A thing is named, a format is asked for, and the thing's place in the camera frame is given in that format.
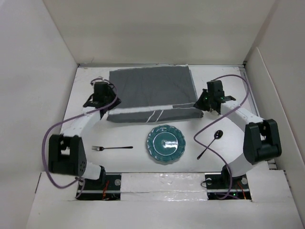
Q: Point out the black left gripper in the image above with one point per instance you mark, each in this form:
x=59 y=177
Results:
x=116 y=102

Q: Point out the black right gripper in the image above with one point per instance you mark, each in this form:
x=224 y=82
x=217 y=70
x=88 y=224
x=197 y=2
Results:
x=199 y=103

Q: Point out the grey striped cloth placemat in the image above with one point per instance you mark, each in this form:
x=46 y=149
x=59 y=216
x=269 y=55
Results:
x=154 y=94

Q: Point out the teal ceramic plate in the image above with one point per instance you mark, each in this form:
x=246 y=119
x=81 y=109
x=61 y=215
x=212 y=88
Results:
x=165 y=143

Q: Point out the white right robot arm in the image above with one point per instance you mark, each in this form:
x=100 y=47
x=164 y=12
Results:
x=261 y=136

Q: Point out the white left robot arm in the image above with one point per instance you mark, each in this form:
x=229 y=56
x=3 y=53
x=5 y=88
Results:
x=66 y=153

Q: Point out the dark metal spoon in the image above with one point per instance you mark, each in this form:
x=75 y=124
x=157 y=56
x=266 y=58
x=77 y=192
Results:
x=218 y=134

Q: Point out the silver metal fork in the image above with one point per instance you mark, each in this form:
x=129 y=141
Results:
x=100 y=148

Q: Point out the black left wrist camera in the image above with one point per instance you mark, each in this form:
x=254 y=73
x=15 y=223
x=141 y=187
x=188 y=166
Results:
x=102 y=89

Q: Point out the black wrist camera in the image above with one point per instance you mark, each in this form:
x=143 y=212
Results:
x=102 y=89
x=215 y=88

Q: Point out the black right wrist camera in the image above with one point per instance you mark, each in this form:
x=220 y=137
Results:
x=215 y=88

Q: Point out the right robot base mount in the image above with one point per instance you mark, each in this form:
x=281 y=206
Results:
x=217 y=187

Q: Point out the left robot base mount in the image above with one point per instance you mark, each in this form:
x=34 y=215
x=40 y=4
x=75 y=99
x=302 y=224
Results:
x=106 y=188

